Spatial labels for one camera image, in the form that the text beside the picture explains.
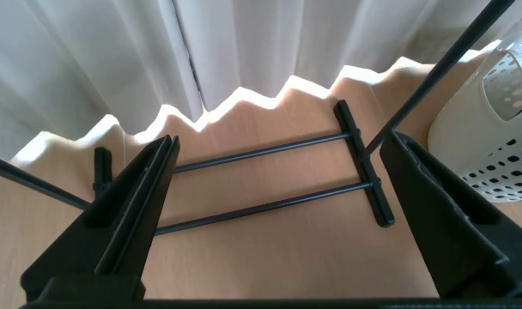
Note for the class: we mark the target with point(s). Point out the beige curtain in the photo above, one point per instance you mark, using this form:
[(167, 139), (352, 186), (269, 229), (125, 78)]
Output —
[(93, 64)]

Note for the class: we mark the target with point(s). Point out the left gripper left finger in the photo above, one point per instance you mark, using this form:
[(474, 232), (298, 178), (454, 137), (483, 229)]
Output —
[(80, 266)]

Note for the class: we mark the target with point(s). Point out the white laundry basket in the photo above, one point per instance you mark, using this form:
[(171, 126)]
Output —
[(463, 129)]

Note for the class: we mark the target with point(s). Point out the black clothes rack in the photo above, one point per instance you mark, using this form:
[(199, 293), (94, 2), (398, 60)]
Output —
[(364, 163)]

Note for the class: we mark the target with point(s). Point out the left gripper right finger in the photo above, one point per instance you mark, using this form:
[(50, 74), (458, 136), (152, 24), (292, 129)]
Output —
[(467, 266)]

